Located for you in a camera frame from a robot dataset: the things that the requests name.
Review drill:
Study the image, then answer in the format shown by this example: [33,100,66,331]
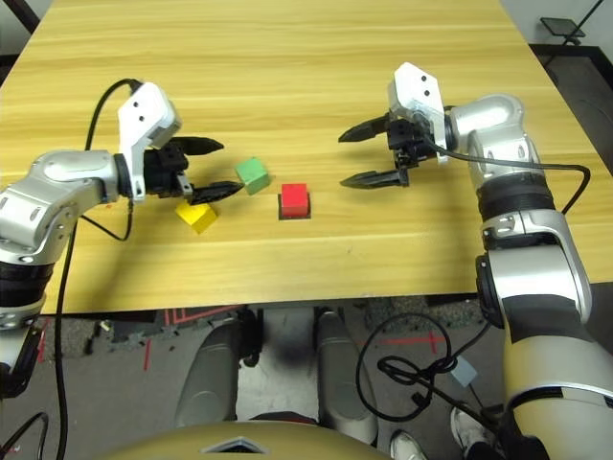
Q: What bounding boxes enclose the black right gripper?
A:
[337,114,439,190]

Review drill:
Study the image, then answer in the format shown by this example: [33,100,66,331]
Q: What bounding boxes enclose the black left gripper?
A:
[143,136,245,206]

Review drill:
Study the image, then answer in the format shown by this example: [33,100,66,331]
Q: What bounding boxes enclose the green wooden block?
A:
[234,156,269,196]

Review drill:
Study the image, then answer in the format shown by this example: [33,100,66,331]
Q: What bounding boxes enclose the yellow wooden block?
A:
[174,200,219,236]

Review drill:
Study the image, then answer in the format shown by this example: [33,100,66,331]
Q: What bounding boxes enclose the red wooden block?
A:
[279,183,311,218]

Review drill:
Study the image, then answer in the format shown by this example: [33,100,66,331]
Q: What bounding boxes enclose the black foam mat red lines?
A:
[155,305,241,333]

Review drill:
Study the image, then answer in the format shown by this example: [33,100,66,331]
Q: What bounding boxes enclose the grey robot left leg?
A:
[173,317,240,428]

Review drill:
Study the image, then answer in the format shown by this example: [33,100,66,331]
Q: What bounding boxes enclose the grey robot leg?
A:
[173,317,240,428]
[314,310,380,445]

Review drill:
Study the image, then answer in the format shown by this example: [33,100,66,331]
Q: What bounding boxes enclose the grey robot right leg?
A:
[314,310,380,445]

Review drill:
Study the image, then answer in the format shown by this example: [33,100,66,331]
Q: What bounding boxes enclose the black stand plate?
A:
[539,16,587,47]

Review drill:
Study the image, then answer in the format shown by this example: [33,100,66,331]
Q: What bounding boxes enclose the black table leg brace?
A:
[12,0,42,35]

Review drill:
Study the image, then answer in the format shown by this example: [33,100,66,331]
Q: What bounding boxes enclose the gold robot torso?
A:
[95,421,385,460]

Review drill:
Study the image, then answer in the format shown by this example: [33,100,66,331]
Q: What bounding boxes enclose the white shoe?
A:
[449,405,495,452]
[389,429,428,460]

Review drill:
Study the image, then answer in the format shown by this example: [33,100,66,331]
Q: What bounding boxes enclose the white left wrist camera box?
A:
[117,81,184,203]

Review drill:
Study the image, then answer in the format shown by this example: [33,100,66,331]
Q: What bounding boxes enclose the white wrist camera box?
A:
[117,81,184,203]
[386,61,449,167]

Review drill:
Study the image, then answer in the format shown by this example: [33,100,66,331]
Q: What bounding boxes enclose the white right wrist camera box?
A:
[386,61,449,167]

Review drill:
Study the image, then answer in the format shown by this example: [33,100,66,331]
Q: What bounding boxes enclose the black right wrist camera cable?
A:
[420,127,591,216]

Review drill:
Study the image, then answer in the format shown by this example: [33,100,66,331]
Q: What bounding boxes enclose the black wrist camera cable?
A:
[51,78,146,460]
[420,127,591,216]

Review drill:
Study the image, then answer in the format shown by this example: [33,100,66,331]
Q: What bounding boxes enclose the black left wrist camera cable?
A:
[51,78,146,460]

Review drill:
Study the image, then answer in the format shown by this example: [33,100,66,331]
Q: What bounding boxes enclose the black coiled floor cable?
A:
[355,312,505,433]

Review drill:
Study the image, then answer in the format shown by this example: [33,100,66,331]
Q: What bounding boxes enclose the grey cable adapter box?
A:
[448,362,479,388]

